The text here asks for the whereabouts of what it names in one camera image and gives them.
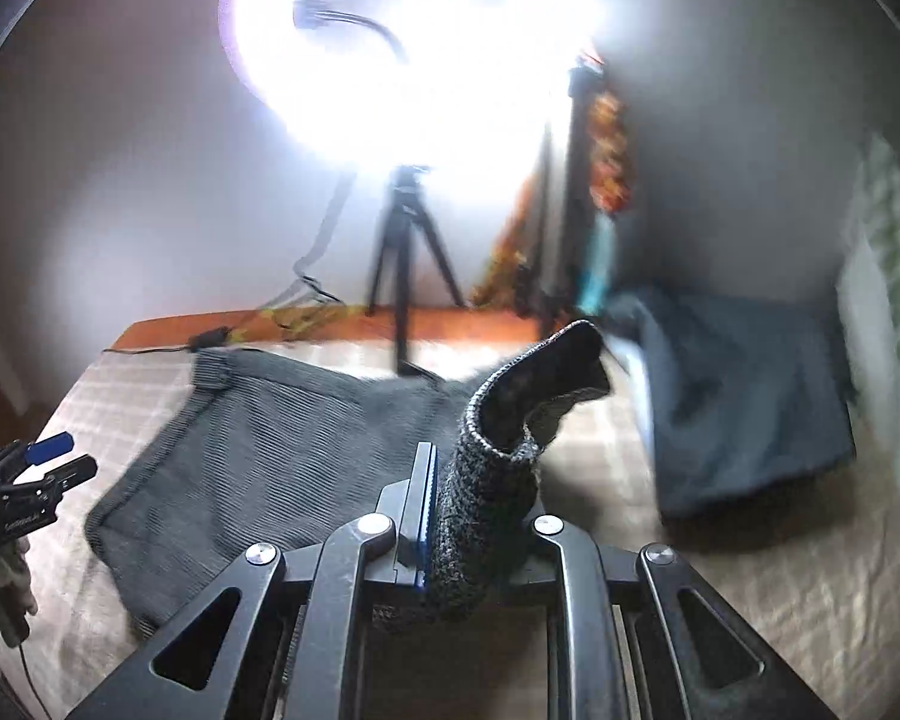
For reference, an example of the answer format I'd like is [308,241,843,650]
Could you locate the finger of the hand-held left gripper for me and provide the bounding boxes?
[0,431,74,477]
[11,455,99,503]

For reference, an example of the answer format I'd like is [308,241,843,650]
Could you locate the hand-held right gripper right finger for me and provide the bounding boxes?
[495,514,841,720]

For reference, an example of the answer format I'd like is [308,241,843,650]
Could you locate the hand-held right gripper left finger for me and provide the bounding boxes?
[67,442,438,720]

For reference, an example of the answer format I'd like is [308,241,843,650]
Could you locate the grey ribbed pants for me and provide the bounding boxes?
[86,319,614,640]

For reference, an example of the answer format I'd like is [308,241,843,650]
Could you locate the person's left hand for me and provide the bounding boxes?
[0,536,40,650]

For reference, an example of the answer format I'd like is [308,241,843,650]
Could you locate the beige plaid bed blanket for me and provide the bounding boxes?
[0,337,900,720]

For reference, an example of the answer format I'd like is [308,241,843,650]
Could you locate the dark blue cloth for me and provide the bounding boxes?
[606,291,857,520]

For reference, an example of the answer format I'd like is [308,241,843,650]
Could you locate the black tripod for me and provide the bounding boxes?
[364,163,467,377]

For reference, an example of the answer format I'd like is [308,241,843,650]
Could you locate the cyan hanging object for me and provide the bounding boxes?
[576,216,617,317]

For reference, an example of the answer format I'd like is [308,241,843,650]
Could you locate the orange flower garland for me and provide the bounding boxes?
[583,82,632,220]

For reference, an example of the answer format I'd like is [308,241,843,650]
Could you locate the green striped cloth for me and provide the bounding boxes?
[836,131,900,511]

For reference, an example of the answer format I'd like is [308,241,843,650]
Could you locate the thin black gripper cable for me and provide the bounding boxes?
[15,634,55,720]

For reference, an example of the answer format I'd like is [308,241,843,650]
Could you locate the orange wooden bed frame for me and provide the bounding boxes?
[111,307,571,353]

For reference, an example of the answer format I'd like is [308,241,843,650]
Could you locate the black power cable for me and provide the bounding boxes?
[103,165,361,355]

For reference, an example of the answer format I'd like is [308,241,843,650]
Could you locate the dark door frame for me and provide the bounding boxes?
[536,64,597,335]

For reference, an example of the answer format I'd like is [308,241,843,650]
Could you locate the bright ring light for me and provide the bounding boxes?
[223,0,610,170]

